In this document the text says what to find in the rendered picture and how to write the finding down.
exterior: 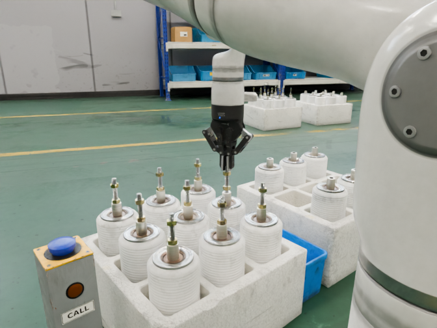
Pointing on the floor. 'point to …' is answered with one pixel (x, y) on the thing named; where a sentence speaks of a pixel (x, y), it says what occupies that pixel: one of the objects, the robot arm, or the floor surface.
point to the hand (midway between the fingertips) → (226, 162)
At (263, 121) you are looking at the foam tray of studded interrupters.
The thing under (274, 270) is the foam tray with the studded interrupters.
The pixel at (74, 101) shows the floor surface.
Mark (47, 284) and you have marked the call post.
